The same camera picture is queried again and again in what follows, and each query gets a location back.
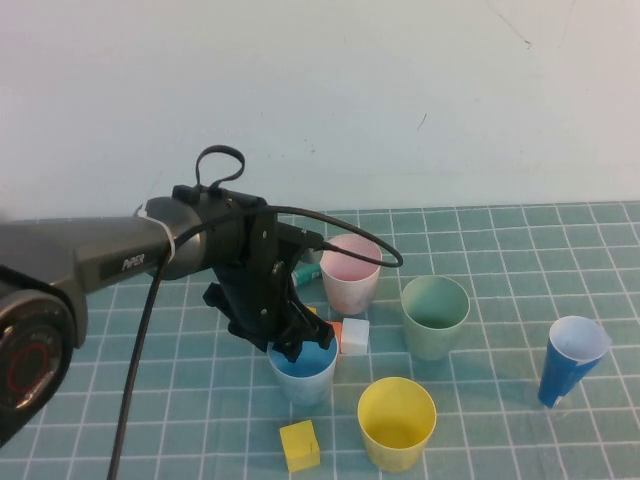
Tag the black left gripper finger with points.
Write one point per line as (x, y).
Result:
(325, 337)
(287, 350)

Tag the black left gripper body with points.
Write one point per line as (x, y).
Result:
(250, 300)

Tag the light blue plastic cup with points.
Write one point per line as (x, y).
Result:
(302, 387)

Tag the pink plastic cup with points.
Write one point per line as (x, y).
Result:
(350, 295)

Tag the green plastic cup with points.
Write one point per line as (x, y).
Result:
(430, 340)

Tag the orange foam cube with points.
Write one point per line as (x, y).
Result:
(338, 332)

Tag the yellow foam cube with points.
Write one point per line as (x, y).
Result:
(312, 311)
(299, 445)

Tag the white foam cube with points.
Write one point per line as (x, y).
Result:
(355, 337)

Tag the green white glue stick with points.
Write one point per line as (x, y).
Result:
(307, 275)

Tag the yellow plastic cup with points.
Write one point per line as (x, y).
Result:
(395, 455)

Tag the teal grid tablecloth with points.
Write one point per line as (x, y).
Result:
(500, 300)

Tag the dark blue paper cone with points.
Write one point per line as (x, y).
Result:
(562, 375)

